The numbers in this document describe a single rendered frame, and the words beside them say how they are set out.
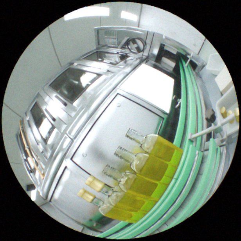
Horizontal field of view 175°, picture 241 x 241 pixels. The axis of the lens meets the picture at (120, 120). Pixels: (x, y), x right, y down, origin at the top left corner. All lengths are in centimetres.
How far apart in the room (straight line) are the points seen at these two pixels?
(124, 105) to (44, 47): 157
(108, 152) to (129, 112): 20
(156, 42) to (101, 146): 101
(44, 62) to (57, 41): 42
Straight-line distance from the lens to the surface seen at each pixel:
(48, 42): 167
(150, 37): 100
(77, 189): 48
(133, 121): 38
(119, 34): 116
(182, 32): 377
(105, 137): 35
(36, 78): 164
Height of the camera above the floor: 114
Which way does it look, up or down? 9 degrees up
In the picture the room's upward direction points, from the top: 60 degrees counter-clockwise
